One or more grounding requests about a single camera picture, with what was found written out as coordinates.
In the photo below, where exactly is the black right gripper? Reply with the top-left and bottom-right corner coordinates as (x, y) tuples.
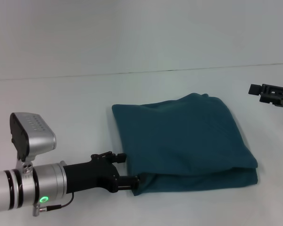
(248, 83), (283, 109)

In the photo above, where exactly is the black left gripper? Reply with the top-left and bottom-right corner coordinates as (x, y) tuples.
(62, 152), (141, 195)

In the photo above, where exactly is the teal blue t-shirt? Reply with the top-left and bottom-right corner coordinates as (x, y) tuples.
(111, 92), (259, 196)

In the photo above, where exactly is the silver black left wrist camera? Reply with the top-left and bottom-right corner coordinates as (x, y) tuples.
(9, 112), (57, 168)

